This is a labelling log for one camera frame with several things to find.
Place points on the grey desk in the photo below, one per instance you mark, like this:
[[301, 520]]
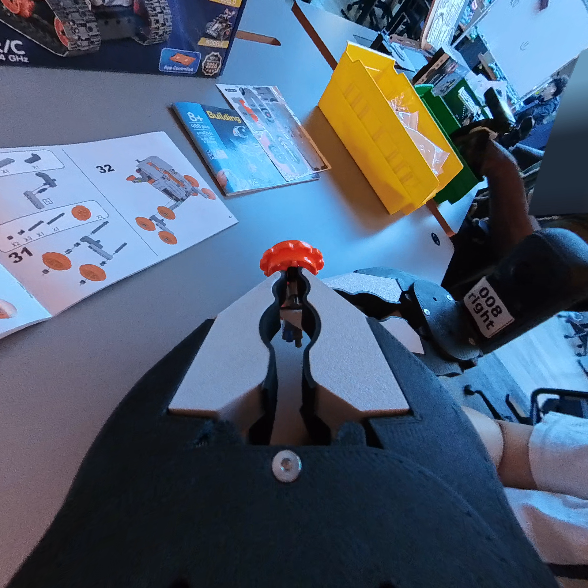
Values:
[[115, 367]]

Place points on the green storage bin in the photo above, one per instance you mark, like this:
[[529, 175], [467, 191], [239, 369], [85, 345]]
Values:
[[454, 183]]

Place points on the white instruction booklet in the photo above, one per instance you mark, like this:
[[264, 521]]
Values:
[[115, 193]]

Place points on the white leaning board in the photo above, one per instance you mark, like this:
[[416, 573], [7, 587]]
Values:
[[443, 23]]

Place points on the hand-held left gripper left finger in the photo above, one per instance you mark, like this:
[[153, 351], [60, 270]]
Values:
[[220, 367]]

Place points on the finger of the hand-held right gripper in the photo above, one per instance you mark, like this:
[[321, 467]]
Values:
[[367, 282], [404, 335]]

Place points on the blue booklet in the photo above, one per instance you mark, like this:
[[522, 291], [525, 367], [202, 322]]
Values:
[[216, 138]]

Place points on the yellow storage bin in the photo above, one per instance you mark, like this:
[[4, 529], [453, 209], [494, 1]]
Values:
[[367, 128]]

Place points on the orange gear wheel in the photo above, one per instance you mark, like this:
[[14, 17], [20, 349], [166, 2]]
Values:
[[289, 257]]

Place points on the black connector pin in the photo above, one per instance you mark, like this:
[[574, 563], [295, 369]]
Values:
[[291, 272]]

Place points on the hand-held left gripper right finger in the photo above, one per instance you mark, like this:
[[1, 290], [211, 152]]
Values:
[[353, 367]]

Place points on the sticker sheet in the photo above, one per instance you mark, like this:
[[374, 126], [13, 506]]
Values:
[[285, 133]]

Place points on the black office chair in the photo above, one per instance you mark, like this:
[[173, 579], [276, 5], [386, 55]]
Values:
[[551, 404]]

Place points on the blue robot kit box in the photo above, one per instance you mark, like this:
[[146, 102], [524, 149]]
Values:
[[115, 32]]

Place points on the person's right forearm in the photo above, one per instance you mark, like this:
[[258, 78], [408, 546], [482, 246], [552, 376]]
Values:
[[496, 445]]

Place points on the clear plastic bag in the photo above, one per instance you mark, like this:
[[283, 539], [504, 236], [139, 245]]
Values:
[[422, 133]]

